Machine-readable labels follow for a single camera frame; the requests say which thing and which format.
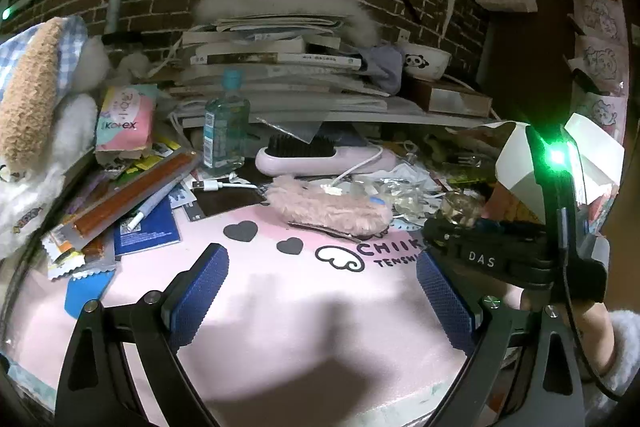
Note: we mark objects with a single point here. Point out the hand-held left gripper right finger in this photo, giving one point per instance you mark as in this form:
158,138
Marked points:
447,307

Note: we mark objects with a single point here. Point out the cartoon print bag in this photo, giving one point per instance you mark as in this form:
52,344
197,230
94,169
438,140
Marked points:
600,62
607,109
600,17

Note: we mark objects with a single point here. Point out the brown cardboard box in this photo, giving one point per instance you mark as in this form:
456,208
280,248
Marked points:
450,99

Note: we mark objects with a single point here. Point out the pink hair brush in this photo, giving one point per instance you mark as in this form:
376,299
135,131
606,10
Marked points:
320,159

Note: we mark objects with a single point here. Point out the green glass jar gold lid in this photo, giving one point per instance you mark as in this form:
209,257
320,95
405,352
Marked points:
460,207

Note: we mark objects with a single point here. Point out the white panda bowl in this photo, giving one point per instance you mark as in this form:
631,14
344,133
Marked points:
425,62

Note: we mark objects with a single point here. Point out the stack of books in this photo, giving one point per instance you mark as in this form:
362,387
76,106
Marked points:
300,77

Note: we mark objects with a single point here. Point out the pink tissue packet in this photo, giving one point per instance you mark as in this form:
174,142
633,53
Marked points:
125,122

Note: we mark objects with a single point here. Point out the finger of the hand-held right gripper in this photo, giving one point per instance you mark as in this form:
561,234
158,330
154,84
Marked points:
450,229

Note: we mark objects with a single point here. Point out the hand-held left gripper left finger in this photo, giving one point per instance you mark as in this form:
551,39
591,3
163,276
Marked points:
197,302

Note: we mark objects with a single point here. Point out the person's right forearm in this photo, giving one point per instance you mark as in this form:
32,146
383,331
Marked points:
622,352

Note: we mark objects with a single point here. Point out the clear cellophane wrappers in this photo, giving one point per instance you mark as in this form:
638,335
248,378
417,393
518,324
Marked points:
405,197

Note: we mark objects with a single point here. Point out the blue card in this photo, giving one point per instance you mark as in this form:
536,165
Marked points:
87,292

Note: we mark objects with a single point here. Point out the white wall bracket green light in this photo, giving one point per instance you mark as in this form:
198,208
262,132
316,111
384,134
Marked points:
6,13

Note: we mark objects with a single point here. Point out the checkered plush dog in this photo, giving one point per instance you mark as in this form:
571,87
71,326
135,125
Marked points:
30,107

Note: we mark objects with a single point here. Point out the small white plush toy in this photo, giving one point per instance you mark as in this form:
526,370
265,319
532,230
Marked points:
132,64

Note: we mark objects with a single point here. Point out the pink fluffy pencil case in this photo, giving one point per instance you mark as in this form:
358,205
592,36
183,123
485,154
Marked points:
325,209

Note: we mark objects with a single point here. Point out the pink cartoon cardboard box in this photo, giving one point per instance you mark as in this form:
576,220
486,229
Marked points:
590,147

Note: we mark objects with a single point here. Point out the person's right hand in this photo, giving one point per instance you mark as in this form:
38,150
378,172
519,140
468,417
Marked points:
595,334

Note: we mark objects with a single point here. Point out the pink desk mat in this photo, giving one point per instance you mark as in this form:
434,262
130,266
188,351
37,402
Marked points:
300,332

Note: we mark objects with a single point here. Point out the mouthwash bottle blue cap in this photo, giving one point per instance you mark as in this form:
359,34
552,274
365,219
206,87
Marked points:
225,132

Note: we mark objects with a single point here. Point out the blue booklet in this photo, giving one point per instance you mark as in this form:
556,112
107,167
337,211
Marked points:
150,229

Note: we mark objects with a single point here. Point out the purple cloth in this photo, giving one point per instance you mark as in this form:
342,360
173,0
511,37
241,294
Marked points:
382,67

